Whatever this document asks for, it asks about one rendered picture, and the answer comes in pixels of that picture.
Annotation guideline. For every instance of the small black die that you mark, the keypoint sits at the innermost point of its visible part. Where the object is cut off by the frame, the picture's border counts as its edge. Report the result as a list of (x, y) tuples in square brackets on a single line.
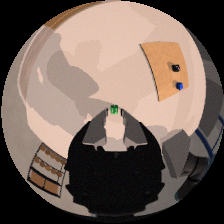
[(176, 68)]

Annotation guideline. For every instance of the blue die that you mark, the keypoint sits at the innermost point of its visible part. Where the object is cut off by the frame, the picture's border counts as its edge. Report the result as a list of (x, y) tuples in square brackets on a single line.
[(179, 86)]

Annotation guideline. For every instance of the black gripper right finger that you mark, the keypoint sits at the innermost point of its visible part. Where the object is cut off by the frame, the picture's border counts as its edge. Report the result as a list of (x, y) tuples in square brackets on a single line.
[(136, 134)]

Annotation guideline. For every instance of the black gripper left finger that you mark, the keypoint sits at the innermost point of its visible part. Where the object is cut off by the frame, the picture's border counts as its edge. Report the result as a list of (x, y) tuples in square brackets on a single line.
[(91, 135)]

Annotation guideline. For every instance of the orange flat mat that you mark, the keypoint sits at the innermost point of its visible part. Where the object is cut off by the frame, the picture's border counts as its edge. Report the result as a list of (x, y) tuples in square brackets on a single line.
[(161, 56)]

